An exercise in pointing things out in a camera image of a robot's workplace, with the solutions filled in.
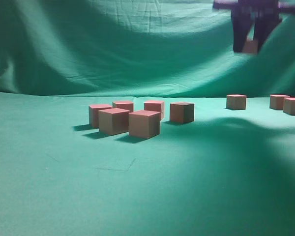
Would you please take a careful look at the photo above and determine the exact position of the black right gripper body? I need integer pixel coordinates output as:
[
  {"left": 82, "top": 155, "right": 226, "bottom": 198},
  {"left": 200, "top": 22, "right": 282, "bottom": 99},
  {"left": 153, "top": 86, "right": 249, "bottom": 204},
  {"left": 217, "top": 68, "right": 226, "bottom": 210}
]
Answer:
[{"left": 213, "top": 0, "right": 295, "bottom": 15}]

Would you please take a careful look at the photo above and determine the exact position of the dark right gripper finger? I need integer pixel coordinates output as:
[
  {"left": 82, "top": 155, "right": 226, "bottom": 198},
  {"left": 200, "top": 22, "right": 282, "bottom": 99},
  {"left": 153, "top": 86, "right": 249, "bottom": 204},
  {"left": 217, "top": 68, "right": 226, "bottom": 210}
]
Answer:
[
  {"left": 231, "top": 12, "right": 253, "bottom": 53},
  {"left": 253, "top": 13, "right": 282, "bottom": 54}
]

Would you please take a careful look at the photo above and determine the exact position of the pink cube column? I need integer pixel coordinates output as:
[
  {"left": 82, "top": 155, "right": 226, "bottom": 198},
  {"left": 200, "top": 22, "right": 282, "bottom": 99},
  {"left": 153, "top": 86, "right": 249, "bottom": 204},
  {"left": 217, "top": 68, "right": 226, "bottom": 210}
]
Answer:
[
  {"left": 242, "top": 36, "right": 259, "bottom": 55},
  {"left": 269, "top": 94, "right": 290, "bottom": 110},
  {"left": 98, "top": 108, "right": 129, "bottom": 135},
  {"left": 283, "top": 97, "right": 295, "bottom": 116},
  {"left": 170, "top": 102, "right": 195, "bottom": 123},
  {"left": 112, "top": 101, "right": 134, "bottom": 113},
  {"left": 128, "top": 110, "right": 160, "bottom": 139},
  {"left": 88, "top": 104, "right": 112, "bottom": 128},
  {"left": 144, "top": 100, "right": 165, "bottom": 120},
  {"left": 226, "top": 94, "right": 247, "bottom": 110}
]

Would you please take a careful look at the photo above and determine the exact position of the green cloth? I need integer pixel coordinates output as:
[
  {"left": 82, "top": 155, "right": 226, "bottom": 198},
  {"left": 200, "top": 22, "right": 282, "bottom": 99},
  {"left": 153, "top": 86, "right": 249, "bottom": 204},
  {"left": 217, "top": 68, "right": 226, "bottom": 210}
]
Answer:
[{"left": 0, "top": 0, "right": 295, "bottom": 236}]

